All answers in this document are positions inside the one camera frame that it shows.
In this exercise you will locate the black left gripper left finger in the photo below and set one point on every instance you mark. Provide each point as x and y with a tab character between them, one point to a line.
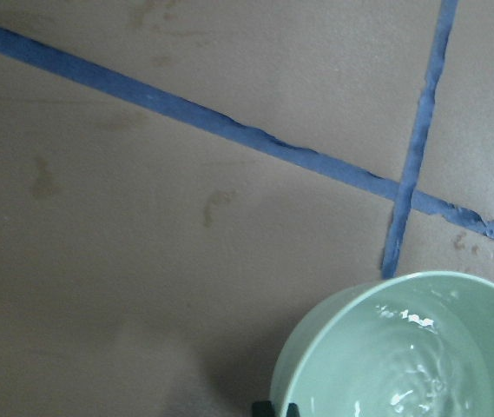
262	408

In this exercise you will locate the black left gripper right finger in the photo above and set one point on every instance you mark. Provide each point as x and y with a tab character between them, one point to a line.
292	410

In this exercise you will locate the mint green bowl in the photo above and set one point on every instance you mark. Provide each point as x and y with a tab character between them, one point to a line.
417	345

